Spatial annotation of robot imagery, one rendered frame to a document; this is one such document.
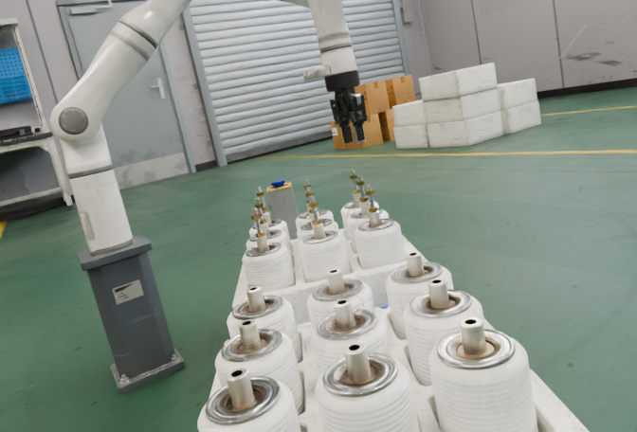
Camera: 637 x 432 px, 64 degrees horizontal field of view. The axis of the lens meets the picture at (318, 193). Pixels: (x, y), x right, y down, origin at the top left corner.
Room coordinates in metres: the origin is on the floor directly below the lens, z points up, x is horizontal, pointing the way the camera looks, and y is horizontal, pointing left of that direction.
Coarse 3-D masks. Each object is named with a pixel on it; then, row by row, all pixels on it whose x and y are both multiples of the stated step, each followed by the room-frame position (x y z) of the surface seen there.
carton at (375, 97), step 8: (384, 80) 5.06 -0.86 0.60; (360, 88) 5.03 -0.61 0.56; (368, 88) 4.96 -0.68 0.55; (376, 88) 5.01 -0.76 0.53; (384, 88) 5.05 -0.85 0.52; (368, 96) 4.95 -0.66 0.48; (376, 96) 5.00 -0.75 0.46; (384, 96) 5.04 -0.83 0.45; (368, 104) 4.97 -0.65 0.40; (376, 104) 4.99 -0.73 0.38; (384, 104) 5.03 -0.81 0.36; (368, 112) 4.99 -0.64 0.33; (376, 112) 4.98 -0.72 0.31
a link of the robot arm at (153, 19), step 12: (156, 0) 1.17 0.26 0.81; (168, 0) 1.18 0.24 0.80; (180, 0) 1.19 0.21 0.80; (132, 12) 1.13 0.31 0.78; (144, 12) 1.13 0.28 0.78; (156, 12) 1.15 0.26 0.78; (168, 12) 1.16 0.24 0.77; (180, 12) 1.19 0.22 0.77; (132, 24) 1.11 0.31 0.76; (144, 24) 1.12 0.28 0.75; (156, 24) 1.13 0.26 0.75; (168, 24) 1.16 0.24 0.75; (144, 36) 1.11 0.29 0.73; (156, 36) 1.14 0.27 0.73
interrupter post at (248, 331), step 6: (240, 324) 0.58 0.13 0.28; (246, 324) 0.58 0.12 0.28; (252, 324) 0.57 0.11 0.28; (240, 330) 0.57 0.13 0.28; (246, 330) 0.57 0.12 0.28; (252, 330) 0.57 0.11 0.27; (246, 336) 0.57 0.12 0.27; (252, 336) 0.57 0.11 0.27; (258, 336) 0.58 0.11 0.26; (246, 342) 0.57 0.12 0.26; (252, 342) 0.57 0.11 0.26; (258, 342) 0.57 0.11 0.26; (246, 348) 0.57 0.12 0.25; (252, 348) 0.57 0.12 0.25
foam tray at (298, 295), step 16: (352, 256) 1.07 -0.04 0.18; (352, 272) 1.01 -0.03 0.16; (368, 272) 0.95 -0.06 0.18; (384, 272) 0.94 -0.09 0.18; (240, 288) 1.01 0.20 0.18; (288, 288) 0.95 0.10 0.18; (304, 288) 0.93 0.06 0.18; (384, 288) 0.94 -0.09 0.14; (304, 304) 0.93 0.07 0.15; (384, 304) 0.94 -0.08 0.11; (304, 320) 0.93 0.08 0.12
